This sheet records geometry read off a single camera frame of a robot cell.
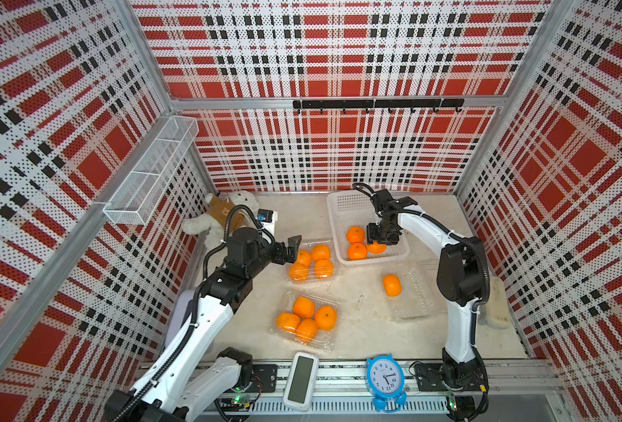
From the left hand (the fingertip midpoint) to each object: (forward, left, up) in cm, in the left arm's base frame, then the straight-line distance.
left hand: (289, 234), depth 76 cm
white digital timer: (-35, -4, -20) cm, 40 cm away
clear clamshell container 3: (-7, -40, -26) cm, 48 cm away
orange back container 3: (-1, -1, -21) cm, 21 cm away
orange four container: (-6, -33, -21) cm, 40 cm away
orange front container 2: (-17, -11, -22) cm, 30 cm away
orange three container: (+7, -29, -18) cm, 35 cm away
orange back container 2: (+7, -8, -20) cm, 23 cm away
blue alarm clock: (-34, -27, -23) cm, 49 cm away
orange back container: (+5, -2, -21) cm, 22 cm away
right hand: (+9, -30, -17) cm, 36 cm away
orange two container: (+7, -22, -21) cm, 31 cm away
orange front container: (-14, -3, -19) cm, 24 cm away
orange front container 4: (-21, -5, -20) cm, 29 cm away
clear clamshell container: (+4, -6, -23) cm, 24 cm away
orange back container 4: (0, -10, -20) cm, 22 cm away
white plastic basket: (+30, -21, -22) cm, 43 cm away
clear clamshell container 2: (-25, -10, -17) cm, 32 cm away
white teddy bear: (+20, +35, -20) cm, 45 cm away
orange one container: (+14, -22, -20) cm, 33 cm away
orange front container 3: (-19, +1, -18) cm, 26 cm away
